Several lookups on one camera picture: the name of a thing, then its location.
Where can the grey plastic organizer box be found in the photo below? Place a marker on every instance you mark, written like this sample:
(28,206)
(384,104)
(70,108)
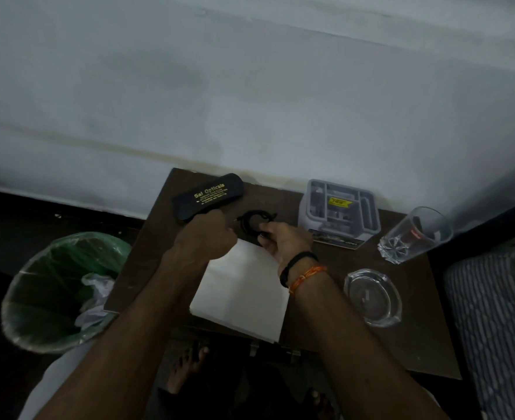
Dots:
(340,209)

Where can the person's left hand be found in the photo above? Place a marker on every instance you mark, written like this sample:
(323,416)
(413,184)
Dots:
(205,236)

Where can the pink-white wrapper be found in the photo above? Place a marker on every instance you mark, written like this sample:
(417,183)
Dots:
(95,297)

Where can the metal drawer latch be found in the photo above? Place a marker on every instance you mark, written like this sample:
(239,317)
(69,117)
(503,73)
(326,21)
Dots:
(295,353)
(253,349)

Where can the clear glass ashtray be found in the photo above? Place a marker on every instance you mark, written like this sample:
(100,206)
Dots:
(373,297)

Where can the person's foot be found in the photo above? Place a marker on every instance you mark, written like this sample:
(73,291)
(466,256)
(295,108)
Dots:
(187,367)
(318,406)

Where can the green lined waste bin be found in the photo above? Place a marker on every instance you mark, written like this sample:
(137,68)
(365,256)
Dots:
(43,293)

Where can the grey striped quilted mattress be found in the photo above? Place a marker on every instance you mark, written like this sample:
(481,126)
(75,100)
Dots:
(498,336)

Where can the black bed frame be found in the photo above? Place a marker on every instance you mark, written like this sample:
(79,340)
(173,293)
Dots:
(480,231)

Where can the person's right forearm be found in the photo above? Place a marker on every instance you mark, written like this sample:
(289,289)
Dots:
(362,354)

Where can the white paper napkin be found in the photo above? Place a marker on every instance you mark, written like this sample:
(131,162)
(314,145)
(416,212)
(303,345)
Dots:
(240,297)

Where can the person's left foot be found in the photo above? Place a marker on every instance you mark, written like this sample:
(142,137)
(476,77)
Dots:
(187,367)

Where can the person's left forearm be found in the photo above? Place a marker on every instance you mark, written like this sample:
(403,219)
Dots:
(122,345)

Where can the person's right foot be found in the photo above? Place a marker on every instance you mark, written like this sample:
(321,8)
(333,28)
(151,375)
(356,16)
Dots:
(318,406)

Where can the person's right hand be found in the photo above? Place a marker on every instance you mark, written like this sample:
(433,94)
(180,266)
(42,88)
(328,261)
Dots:
(288,242)

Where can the black wristband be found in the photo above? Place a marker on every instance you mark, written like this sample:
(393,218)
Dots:
(296,263)

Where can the black glasses case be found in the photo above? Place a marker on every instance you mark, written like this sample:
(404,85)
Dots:
(209,195)

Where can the clear drinking glass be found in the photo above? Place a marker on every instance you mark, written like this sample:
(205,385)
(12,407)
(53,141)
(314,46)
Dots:
(414,236)

